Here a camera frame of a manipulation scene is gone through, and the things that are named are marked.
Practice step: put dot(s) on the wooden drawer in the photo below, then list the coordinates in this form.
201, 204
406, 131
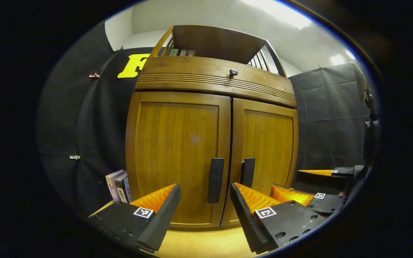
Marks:
185, 70

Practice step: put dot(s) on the dark yellow-lettered book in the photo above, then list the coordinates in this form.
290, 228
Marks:
121, 191

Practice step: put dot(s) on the small ceiling light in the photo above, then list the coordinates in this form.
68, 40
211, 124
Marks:
337, 59

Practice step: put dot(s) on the small green book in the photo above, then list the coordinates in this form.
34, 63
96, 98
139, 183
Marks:
174, 52

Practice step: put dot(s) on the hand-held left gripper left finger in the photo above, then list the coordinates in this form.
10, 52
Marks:
163, 218

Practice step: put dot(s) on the dark curved stand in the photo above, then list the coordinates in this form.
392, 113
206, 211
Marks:
363, 84

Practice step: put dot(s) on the black drawer knob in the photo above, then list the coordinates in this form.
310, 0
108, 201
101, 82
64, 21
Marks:
233, 72

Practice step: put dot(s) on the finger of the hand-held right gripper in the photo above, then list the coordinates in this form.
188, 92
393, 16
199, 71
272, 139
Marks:
328, 205
317, 181

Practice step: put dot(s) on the blue book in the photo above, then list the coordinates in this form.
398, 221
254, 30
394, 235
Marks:
129, 191

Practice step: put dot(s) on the red clip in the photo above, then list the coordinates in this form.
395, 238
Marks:
94, 75

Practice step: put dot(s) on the wooden cabinet door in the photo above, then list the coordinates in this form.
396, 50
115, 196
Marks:
177, 143
269, 143

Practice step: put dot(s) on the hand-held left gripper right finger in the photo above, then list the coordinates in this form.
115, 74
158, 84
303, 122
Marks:
246, 222

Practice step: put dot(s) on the white clip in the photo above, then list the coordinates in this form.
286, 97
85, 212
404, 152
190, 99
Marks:
74, 157

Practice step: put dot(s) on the wooden railed cabinet rack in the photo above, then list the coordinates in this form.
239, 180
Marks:
217, 41

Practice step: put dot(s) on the wooden double-door shoe cabinet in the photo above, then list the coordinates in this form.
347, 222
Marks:
192, 86

